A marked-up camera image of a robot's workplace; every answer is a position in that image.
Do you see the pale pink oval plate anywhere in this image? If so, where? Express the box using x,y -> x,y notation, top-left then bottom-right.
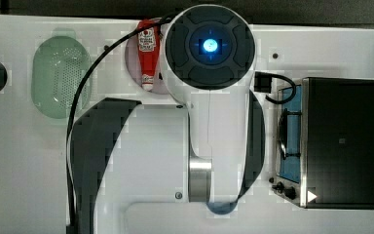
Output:
125,25 -> 168,95

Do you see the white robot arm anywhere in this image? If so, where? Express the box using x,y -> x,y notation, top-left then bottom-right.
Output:
67,4 -> 265,234

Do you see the black toaster oven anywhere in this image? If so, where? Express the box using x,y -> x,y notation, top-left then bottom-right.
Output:
270,77 -> 374,210

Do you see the green perforated colander bowl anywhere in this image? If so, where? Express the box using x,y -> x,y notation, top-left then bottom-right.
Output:
31,28 -> 92,119

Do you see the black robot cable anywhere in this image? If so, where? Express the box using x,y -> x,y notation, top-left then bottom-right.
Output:
65,13 -> 179,234

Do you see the blue bowl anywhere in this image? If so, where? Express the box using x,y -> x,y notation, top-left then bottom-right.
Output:
206,202 -> 237,215

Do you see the red ketchup bottle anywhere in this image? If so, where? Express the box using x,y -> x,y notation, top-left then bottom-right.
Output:
137,19 -> 160,91

